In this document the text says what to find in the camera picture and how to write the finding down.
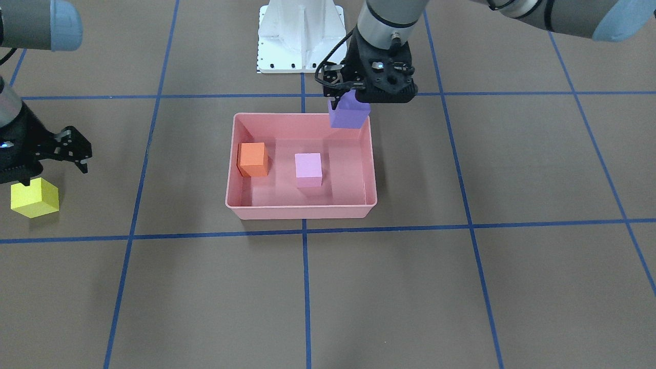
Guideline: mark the orange foam block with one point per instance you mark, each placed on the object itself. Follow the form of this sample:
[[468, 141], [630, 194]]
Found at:
[[253, 159]]

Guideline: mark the purple foam block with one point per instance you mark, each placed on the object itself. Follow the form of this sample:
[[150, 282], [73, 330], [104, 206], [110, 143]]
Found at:
[[350, 113]]

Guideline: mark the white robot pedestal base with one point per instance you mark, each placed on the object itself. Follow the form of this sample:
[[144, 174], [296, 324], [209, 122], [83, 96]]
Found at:
[[295, 36]]

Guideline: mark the yellow foam block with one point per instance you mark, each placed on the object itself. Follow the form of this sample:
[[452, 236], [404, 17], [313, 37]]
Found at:
[[37, 199]]

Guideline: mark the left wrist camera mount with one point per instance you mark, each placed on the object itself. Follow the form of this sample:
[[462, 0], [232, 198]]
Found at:
[[387, 74]]

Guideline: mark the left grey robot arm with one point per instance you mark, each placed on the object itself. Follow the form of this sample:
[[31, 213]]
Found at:
[[486, 46]]

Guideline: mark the pink plastic bin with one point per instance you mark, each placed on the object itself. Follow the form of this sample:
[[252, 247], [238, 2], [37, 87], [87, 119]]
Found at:
[[348, 189]]

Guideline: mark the light pink foam block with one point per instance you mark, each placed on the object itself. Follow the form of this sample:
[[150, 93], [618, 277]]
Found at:
[[308, 169]]

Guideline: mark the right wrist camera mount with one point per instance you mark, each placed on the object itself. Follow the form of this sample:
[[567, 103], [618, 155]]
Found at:
[[16, 157]]

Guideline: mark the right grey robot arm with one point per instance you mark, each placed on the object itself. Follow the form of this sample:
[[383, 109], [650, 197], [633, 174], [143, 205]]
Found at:
[[38, 25]]

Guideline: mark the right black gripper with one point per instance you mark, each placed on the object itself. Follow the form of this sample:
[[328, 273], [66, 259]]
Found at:
[[32, 137]]

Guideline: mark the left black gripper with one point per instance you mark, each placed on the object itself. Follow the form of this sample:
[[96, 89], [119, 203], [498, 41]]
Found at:
[[353, 56]]

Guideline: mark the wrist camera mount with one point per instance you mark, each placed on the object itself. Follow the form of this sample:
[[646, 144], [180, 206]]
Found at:
[[387, 74], [16, 157]]

